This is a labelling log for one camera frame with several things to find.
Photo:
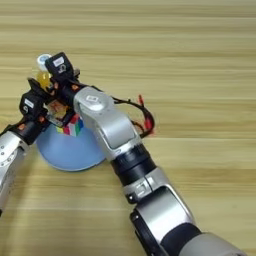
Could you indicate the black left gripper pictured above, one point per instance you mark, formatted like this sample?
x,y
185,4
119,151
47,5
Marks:
x,y
30,128

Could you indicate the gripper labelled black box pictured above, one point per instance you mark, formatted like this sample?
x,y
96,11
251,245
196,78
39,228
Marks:
x,y
59,65
30,104

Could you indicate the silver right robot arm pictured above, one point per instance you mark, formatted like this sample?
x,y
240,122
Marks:
x,y
113,130

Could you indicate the red and black marker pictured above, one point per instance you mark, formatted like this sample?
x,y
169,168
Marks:
x,y
149,127

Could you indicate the right gripper labelled black box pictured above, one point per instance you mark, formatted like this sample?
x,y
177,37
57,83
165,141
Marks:
x,y
59,65

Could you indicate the round blue plate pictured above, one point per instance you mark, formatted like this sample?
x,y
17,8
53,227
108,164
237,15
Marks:
x,y
70,153

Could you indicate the multicoloured puzzle cube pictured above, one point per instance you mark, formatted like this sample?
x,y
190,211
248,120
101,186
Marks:
x,y
74,128

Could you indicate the left gripper labelled black box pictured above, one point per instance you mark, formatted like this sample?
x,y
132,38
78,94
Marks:
x,y
30,104

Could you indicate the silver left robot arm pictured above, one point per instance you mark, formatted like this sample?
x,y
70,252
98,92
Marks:
x,y
8,160

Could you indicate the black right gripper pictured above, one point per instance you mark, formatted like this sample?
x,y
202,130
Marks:
x,y
68,90

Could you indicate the orange juice bottle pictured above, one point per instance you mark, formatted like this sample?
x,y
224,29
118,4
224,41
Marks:
x,y
44,78

